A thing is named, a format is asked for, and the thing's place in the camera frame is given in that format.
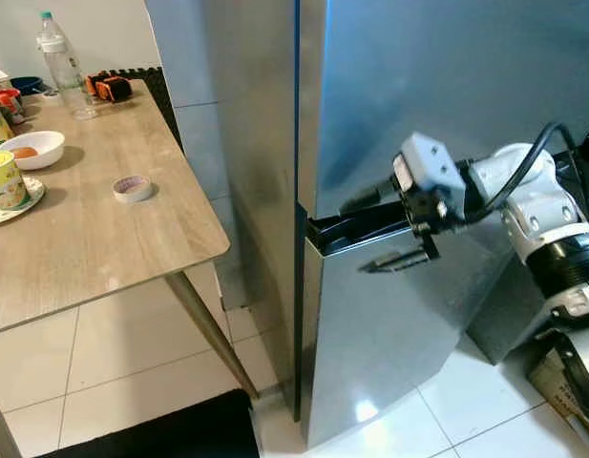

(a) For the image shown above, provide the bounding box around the red lidded jar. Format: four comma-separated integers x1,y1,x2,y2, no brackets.
0,88,26,125

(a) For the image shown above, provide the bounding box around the blue bowl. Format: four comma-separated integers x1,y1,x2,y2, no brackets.
10,76,47,96

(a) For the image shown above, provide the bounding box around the silver freezer door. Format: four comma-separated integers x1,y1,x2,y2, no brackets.
296,0,589,222

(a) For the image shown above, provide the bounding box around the small white round dish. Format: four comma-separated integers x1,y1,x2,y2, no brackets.
113,175,153,203

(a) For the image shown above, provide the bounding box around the orange black device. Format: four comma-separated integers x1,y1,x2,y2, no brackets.
84,73,135,103

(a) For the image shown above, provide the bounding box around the black floor mat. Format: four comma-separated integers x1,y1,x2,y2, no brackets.
36,389,262,458

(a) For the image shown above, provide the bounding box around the light wooden table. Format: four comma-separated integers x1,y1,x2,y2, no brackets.
0,67,260,458

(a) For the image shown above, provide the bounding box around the patterned round plate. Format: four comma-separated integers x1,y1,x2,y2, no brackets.
0,177,45,227

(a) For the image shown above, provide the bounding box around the large clear plastic bottle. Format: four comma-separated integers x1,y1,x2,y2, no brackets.
36,11,99,121

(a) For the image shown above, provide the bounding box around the white bowl with orange food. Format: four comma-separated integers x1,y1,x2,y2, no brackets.
0,131,66,171

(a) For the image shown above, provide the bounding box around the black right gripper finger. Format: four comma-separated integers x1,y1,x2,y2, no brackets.
339,179,408,216
361,243,438,276

